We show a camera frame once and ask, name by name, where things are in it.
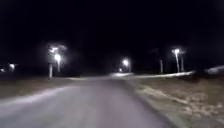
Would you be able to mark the grey asphalt path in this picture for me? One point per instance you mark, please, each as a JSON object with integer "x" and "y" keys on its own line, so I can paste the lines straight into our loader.
{"x": 100, "y": 106}

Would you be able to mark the leaf-strewn grass verge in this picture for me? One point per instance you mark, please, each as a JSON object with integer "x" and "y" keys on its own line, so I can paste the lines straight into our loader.
{"x": 20, "y": 85}
{"x": 190, "y": 96}

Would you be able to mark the street lamp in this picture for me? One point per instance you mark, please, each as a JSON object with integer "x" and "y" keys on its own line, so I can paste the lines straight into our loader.
{"x": 177, "y": 65}
{"x": 58, "y": 58}
{"x": 12, "y": 66}
{"x": 125, "y": 62}

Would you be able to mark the pale side path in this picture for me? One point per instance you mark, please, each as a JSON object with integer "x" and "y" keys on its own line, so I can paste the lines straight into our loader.
{"x": 160, "y": 75}

